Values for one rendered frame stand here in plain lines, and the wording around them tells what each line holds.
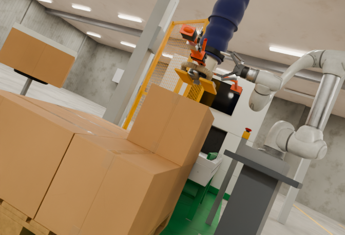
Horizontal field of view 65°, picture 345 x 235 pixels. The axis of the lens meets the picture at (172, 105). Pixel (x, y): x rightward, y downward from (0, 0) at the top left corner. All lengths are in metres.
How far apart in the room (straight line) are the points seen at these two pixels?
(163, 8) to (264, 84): 2.11
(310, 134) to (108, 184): 1.35
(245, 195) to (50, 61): 2.14
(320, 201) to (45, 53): 11.71
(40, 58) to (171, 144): 1.73
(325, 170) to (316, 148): 10.98
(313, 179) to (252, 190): 10.95
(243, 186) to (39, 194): 1.30
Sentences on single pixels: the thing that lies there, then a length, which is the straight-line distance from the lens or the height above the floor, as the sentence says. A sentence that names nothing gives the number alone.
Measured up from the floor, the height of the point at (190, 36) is 1.21.
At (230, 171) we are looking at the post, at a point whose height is 0.57.
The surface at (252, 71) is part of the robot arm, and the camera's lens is 1.73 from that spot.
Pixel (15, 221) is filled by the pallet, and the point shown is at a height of 0.10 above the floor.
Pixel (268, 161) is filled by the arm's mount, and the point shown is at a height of 0.79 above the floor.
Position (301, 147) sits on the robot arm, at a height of 0.96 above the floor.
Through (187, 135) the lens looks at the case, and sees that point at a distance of 1.67.
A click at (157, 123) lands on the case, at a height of 0.72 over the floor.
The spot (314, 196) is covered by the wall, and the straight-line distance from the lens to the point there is 12.92.
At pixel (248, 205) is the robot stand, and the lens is 2.03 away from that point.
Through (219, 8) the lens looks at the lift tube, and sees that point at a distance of 2.12.
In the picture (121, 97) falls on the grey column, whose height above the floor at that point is 0.80.
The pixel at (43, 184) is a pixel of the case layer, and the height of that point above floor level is 0.29.
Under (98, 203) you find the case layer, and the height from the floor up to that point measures 0.34.
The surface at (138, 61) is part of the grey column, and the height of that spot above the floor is 1.28.
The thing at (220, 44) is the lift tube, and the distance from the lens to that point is 2.02.
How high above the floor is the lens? 0.75
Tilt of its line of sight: 4 degrees up
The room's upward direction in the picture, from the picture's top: 24 degrees clockwise
